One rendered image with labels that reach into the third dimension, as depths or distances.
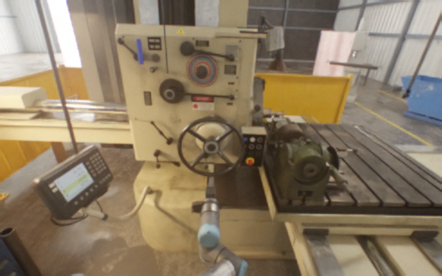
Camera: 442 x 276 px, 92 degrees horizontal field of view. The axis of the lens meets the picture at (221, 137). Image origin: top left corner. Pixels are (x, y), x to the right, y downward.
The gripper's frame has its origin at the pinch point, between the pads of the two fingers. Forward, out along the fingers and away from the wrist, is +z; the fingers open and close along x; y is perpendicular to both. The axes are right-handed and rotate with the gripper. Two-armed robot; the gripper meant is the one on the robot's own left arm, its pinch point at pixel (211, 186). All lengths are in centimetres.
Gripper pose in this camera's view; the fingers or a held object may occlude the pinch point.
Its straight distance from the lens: 120.6
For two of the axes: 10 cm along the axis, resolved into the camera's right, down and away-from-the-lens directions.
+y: 10.0, -0.2, -0.1
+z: 0.0, -4.6, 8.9
